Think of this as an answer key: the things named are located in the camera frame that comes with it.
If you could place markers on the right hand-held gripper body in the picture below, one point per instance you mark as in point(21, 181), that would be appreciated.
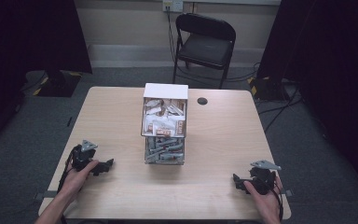
point(262, 179)

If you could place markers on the small black floor object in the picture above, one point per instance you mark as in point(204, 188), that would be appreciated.
point(69, 121)

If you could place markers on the pile of white brown packets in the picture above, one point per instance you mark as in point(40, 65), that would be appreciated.
point(164, 119)

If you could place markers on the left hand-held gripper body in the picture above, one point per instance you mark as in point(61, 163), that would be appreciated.
point(81, 157)

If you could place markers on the grey table bracket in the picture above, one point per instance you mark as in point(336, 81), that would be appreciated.
point(288, 193)

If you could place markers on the pile of grey packets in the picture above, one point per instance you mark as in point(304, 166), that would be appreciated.
point(164, 149)

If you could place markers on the person's left hand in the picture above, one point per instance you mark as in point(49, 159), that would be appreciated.
point(76, 180)

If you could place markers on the white wall socket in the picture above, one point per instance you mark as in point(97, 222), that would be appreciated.
point(173, 5)

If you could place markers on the white-topped clear drawer cabinet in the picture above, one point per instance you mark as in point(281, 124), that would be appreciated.
point(166, 90)

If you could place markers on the black folding chair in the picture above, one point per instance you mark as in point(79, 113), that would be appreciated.
point(206, 46)

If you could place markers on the black yellow-striped stand base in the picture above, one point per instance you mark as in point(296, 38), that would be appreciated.
point(265, 88)
point(59, 83)

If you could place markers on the dark curtain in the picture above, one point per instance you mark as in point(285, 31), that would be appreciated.
point(329, 62)
point(28, 46)

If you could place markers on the person's right hand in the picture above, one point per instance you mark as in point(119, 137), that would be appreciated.
point(265, 203)

